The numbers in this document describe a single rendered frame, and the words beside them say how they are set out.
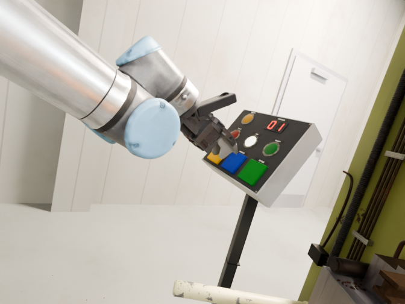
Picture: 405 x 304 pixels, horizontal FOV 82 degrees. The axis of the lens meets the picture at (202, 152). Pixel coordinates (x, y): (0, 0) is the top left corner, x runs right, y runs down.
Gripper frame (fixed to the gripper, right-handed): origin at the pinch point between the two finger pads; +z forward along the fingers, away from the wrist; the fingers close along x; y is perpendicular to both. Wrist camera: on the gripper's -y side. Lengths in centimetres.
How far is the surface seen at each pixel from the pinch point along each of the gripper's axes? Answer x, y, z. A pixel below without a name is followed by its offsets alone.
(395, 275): 42.3, 6.7, 0.1
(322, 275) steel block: 30.6, 12.2, 13.3
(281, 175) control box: 7.0, -3.2, 14.0
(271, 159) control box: 2.8, -5.4, 11.1
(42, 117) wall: -174, 56, -35
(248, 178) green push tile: 1.0, 3.3, 10.3
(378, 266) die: 36.7, 4.6, 13.3
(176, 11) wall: -175, -92, -17
